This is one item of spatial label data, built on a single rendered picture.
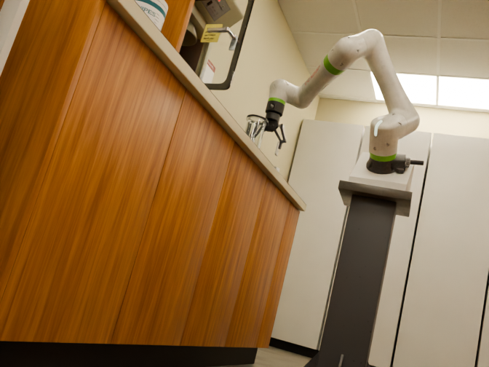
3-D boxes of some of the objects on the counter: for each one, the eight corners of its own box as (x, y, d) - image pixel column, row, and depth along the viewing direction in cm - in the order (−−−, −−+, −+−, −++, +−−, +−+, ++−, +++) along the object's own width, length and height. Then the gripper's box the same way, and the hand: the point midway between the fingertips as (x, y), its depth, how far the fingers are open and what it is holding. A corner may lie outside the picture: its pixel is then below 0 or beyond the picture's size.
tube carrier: (232, 154, 244) (244, 113, 249) (240, 162, 254) (251, 121, 259) (253, 157, 240) (264, 115, 245) (260, 164, 250) (271, 124, 255)
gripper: (249, 108, 268) (238, 147, 263) (295, 113, 259) (284, 154, 254) (253, 115, 275) (243, 152, 270) (297, 120, 265) (288, 159, 261)
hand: (263, 151), depth 262 cm, fingers open, 13 cm apart
